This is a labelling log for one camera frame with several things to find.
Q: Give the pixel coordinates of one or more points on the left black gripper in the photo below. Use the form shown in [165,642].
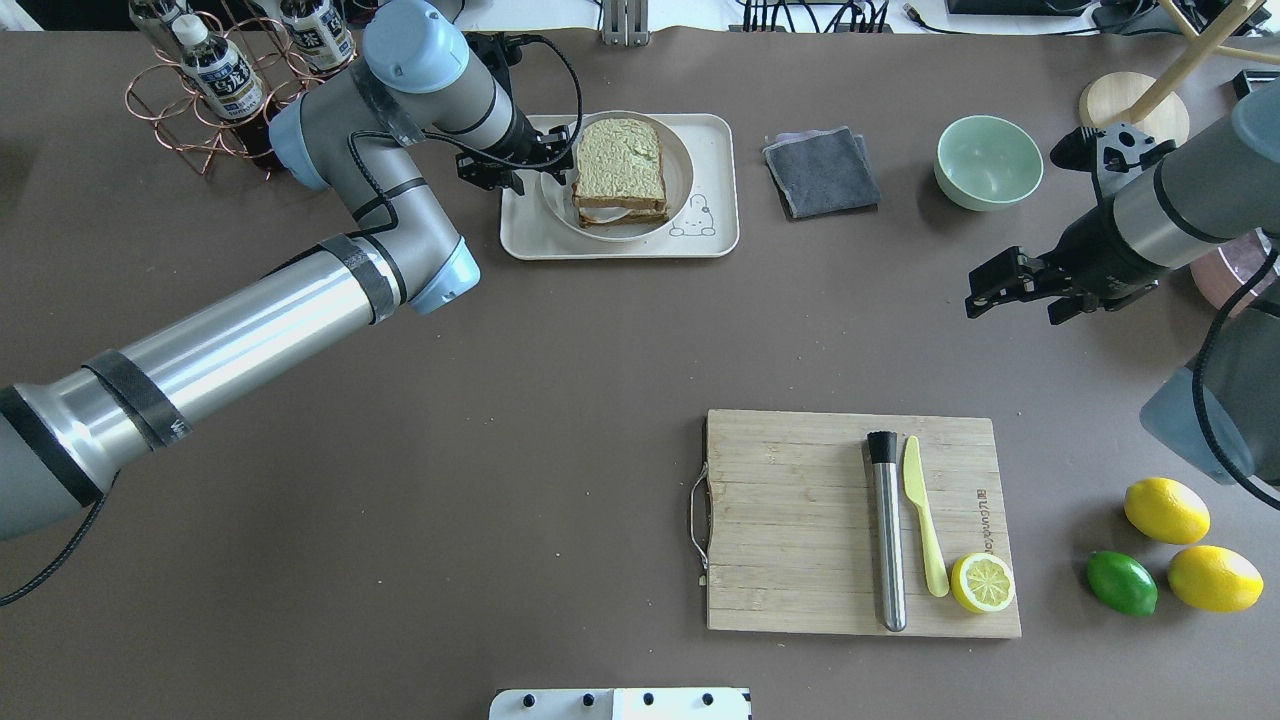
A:
[519,143]

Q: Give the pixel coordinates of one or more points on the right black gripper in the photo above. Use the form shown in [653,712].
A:
[1089,249]

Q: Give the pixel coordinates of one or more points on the bread slice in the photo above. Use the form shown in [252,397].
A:
[605,217]
[619,161]

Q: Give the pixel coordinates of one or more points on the white round plate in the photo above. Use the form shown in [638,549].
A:
[558,209]

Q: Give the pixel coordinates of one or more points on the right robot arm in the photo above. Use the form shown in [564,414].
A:
[1161,206]

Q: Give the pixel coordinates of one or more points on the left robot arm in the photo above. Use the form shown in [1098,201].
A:
[418,78]

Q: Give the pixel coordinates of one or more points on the cream rabbit serving tray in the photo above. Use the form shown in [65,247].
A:
[707,227]

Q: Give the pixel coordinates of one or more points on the mint green bowl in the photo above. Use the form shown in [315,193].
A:
[986,163]

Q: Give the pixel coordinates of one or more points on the wooden mug tree stand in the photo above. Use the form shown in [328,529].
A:
[1150,104]

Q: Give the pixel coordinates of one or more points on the pink ice bowl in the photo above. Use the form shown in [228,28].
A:
[1224,269]

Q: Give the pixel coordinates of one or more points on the yellow plastic knife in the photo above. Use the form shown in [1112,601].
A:
[913,481]

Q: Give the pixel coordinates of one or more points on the grey folded cloth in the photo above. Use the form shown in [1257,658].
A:
[822,171]

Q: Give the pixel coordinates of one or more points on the tea bottle right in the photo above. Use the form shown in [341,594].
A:
[320,34]

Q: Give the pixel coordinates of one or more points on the whole lemon upper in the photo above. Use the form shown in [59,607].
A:
[1165,510]

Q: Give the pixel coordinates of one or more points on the whole lemon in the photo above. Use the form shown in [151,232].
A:
[1215,579]
[1165,510]

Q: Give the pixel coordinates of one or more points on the half lemon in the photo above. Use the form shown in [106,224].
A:
[982,583]

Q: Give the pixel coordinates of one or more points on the green lime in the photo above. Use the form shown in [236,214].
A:
[1120,582]

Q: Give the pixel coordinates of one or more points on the bamboo cutting board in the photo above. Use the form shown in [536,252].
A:
[793,543]

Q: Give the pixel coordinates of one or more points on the tea bottle white cap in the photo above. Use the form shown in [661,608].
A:
[232,88]

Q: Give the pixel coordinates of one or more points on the whole lemon lower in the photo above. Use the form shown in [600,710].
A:
[1215,579]

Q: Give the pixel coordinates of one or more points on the tea bottle left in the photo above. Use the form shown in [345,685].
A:
[154,20]

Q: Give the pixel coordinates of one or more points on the copper wire bottle rack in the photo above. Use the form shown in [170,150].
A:
[178,114]

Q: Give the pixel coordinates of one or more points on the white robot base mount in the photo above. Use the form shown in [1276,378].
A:
[623,703]

